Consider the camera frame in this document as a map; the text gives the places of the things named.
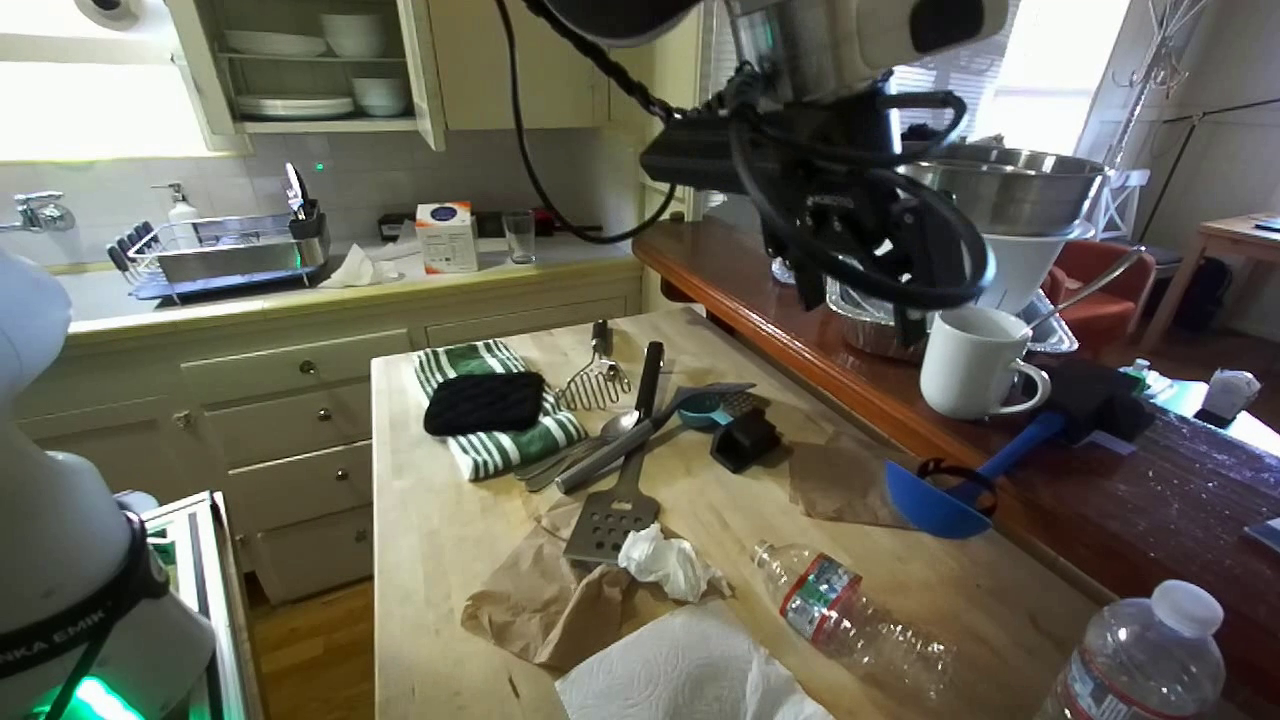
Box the crumpled white wrapper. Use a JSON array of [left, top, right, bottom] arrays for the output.
[[612, 518, 733, 608]]

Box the white bowl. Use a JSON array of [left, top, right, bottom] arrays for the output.
[[317, 8, 404, 63], [346, 70, 417, 125]]

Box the green white striped towel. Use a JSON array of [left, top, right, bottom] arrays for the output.
[[407, 334, 592, 486]]

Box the white ceramic mug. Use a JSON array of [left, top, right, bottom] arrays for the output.
[[914, 305, 1058, 428]]

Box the chrome sink faucet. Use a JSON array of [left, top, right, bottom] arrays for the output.
[[9, 185, 78, 240]]

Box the white soap dispenser bottle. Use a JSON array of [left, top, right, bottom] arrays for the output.
[[158, 179, 202, 251]]

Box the wooden side table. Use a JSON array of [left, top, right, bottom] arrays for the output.
[[1140, 207, 1280, 360]]

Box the stack of white plates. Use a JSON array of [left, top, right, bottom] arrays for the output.
[[217, 24, 333, 61], [227, 87, 358, 125]]

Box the red chair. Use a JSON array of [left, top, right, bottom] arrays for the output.
[[1043, 236, 1162, 360]]

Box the blue plastic funnel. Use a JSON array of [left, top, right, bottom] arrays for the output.
[[878, 364, 1162, 542]]

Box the white cloth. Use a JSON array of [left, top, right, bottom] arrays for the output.
[[317, 240, 425, 290]]

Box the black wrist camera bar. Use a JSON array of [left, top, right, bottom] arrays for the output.
[[634, 107, 808, 191]]

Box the bright window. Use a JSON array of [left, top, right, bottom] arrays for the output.
[[996, 0, 1136, 161]]

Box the small white box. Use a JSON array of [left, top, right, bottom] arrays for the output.
[[1191, 364, 1264, 430]]

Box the clear serving tray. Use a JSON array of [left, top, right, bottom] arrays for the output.
[[819, 267, 1082, 369]]

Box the cream base cabinet with drawers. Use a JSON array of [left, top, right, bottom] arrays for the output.
[[20, 256, 653, 608]]

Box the dark wooden bar counter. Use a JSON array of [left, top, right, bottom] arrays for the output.
[[629, 207, 1280, 720]]

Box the metal dish rack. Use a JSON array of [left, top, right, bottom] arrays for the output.
[[102, 207, 333, 306]]

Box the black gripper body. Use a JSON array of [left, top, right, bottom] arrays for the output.
[[784, 92, 966, 290]]

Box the crushed bottle with red label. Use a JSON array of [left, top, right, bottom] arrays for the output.
[[744, 536, 963, 707]]

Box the black cloth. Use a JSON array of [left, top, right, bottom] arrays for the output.
[[421, 369, 551, 441]]

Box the metal robot stand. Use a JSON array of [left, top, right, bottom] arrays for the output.
[[127, 486, 268, 720]]

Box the small teal object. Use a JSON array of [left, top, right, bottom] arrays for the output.
[[668, 384, 738, 436]]

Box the clear drinking glass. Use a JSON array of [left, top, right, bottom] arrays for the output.
[[500, 207, 538, 267]]

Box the long grey black-handled utensil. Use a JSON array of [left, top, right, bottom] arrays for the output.
[[547, 380, 760, 501]]

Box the white paper towel sheet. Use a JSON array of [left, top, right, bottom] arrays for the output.
[[547, 602, 832, 720]]

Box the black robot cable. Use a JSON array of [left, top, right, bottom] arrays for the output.
[[487, 0, 999, 321]]

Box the wire potato masher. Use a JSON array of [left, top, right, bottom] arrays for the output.
[[547, 317, 638, 414]]

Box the black plastic ring band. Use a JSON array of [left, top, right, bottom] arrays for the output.
[[914, 457, 1006, 518]]

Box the water bottle with white cap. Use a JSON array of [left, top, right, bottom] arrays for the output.
[[1035, 576, 1231, 720]]

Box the metal mixing bowl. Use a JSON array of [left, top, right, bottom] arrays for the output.
[[898, 136, 1111, 240]]

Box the brown paper bag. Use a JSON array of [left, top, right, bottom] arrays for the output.
[[454, 518, 673, 679]]

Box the small black block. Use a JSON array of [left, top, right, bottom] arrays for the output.
[[709, 404, 789, 477]]

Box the metal spoon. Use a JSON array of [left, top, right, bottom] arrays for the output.
[[516, 404, 658, 490]]

